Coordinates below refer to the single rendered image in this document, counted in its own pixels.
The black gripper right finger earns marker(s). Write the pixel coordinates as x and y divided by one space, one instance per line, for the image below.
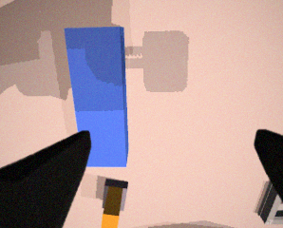
269 148

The yellow rectangular block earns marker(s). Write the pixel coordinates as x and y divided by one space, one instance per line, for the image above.
112 207

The grey rectangular frame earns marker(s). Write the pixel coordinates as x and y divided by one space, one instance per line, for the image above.
116 183

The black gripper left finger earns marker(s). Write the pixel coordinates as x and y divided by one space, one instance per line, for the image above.
38 190

